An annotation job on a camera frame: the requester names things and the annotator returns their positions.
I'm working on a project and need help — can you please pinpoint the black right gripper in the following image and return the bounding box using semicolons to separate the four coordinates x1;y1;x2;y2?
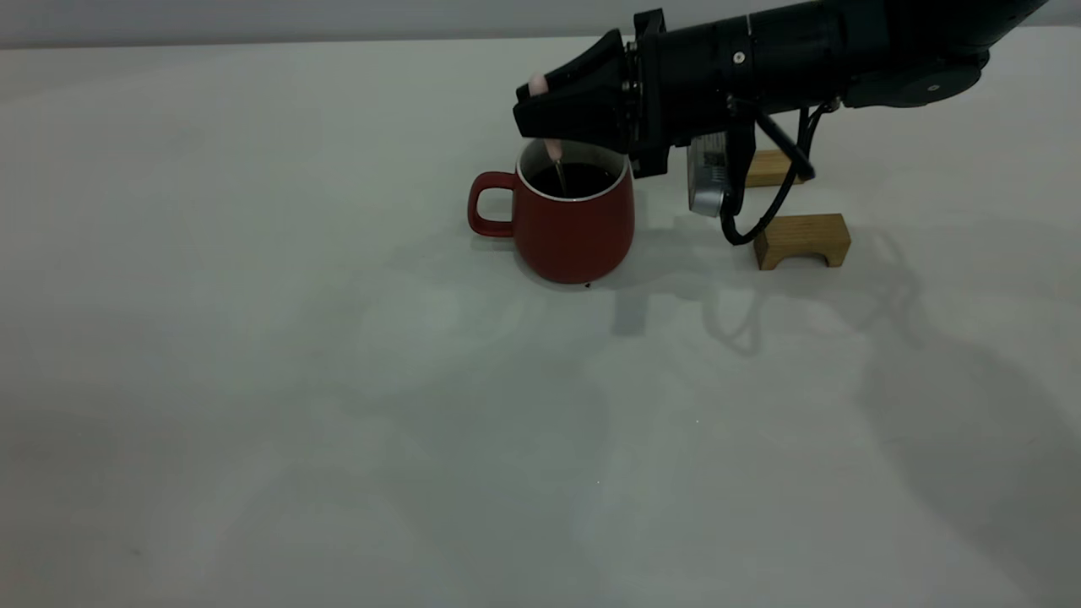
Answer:
513;8;752;178

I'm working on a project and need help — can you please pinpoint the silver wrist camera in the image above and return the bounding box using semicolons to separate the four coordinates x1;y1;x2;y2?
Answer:
687;133;729;218

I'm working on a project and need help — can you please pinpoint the flat wooden block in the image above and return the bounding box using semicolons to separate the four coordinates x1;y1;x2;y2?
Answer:
745;149;805;188

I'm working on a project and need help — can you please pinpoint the arched wooden block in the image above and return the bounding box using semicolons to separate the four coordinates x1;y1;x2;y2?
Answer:
754;214;851;272

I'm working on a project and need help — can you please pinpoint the pink handled metal spoon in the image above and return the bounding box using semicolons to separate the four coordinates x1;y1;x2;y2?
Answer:
527;73;570;197

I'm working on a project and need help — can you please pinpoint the black camera cable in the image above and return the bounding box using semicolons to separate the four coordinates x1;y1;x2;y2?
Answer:
720;100;818;247

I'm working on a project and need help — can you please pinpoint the red ceramic cup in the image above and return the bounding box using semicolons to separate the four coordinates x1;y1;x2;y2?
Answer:
468;139;636;286

